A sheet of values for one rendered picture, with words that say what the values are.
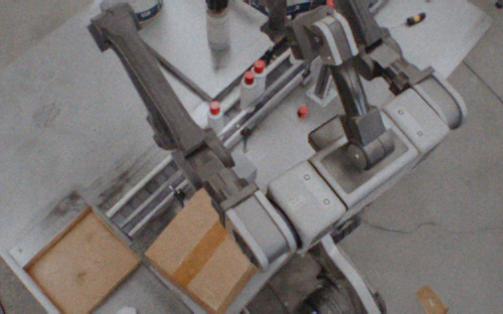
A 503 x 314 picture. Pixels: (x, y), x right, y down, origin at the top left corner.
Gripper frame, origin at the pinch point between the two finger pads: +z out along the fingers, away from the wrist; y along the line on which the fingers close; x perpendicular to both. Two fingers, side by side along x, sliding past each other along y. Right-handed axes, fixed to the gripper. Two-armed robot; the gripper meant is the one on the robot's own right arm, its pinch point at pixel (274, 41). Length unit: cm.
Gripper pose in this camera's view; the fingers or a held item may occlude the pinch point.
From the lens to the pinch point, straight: 173.3
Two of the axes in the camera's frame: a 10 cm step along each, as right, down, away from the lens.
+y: -6.8, 6.6, -3.2
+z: -0.4, 4.1, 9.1
